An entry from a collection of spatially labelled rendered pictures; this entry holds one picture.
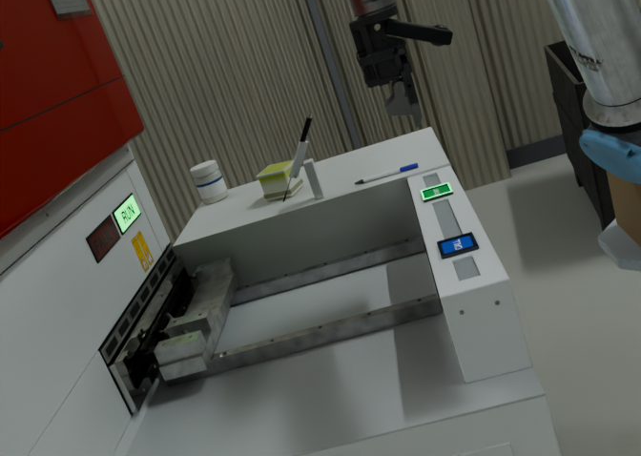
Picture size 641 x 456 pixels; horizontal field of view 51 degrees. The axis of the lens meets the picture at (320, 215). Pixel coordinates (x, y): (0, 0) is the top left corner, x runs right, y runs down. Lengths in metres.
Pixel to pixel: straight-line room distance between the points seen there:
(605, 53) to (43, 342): 0.81
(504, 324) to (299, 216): 0.63
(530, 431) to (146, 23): 3.60
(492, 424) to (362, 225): 0.63
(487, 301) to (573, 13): 0.37
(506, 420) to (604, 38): 0.49
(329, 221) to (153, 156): 2.99
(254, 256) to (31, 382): 0.66
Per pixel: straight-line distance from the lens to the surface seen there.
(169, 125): 4.28
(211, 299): 1.39
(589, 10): 0.83
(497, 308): 0.93
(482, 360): 0.97
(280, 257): 1.49
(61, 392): 1.03
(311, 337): 1.18
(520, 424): 0.96
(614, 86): 0.91
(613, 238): 1.29
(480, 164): 4.08
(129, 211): 1.37
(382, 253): 1.40
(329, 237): 1.46
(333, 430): 0.98
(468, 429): 0.95
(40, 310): 1.03
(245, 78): 4.13
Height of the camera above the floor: 1.38
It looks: 18 degrees down
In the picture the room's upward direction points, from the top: 19 degrees counter-clockwise
